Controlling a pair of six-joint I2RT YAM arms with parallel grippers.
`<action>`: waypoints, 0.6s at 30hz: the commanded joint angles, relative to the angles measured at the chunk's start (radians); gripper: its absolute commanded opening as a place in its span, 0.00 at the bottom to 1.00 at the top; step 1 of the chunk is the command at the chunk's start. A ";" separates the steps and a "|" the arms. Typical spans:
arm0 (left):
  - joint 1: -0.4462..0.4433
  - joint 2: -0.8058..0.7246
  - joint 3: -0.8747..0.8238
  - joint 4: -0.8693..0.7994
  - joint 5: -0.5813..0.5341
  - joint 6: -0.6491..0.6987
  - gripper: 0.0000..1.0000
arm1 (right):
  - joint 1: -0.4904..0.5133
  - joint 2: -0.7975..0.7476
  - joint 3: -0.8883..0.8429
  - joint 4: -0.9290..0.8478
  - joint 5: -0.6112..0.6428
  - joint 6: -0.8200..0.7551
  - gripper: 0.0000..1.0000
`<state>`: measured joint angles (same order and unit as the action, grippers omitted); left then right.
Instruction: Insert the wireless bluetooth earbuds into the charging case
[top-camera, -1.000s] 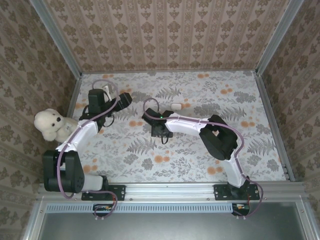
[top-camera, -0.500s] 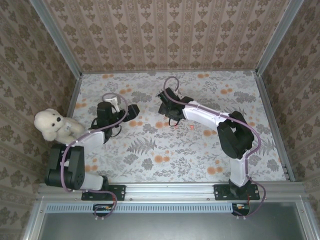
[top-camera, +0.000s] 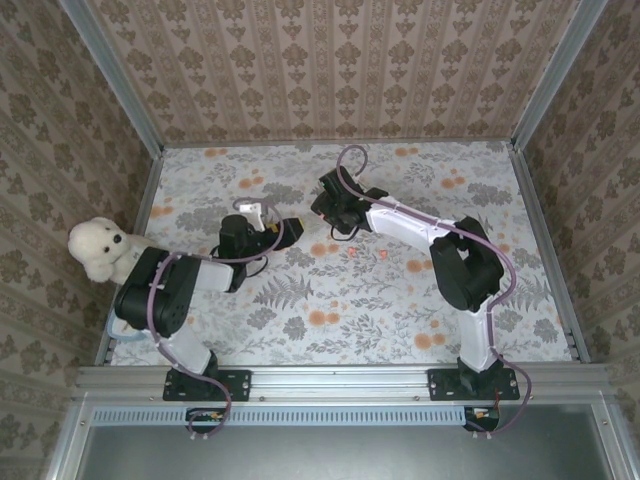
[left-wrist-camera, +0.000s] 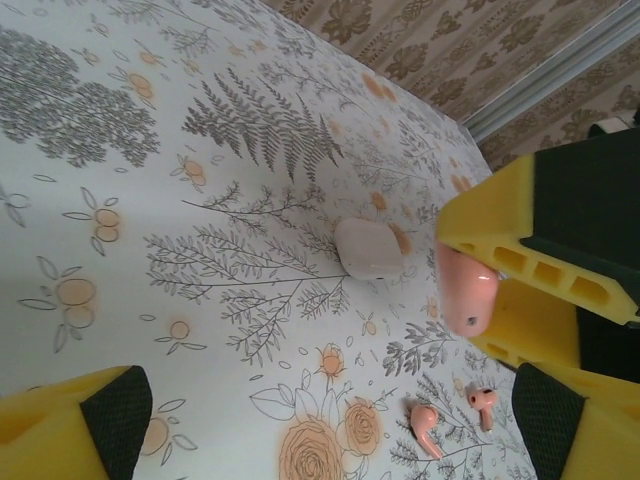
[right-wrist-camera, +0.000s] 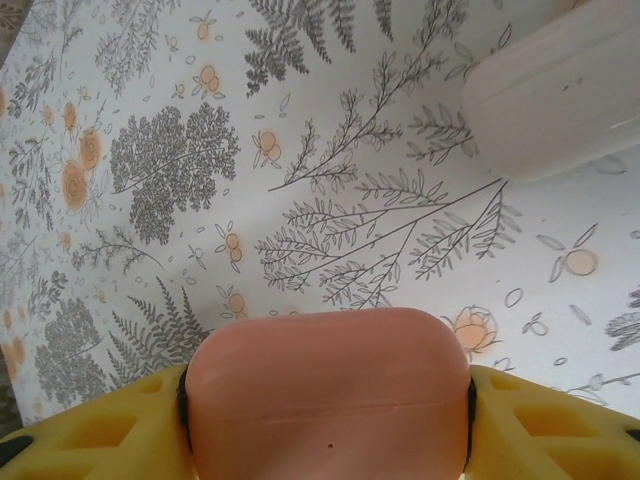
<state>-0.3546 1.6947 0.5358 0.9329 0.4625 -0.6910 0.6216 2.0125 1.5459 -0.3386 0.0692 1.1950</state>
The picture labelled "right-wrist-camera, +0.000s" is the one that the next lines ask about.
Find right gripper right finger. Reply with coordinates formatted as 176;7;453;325
463;363;640;480

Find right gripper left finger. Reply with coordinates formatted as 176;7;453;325
0;364;200;480

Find pink earbud charging case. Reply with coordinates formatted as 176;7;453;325
188;305;474;480

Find white earbud charging case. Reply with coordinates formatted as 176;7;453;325
459;0;640;184

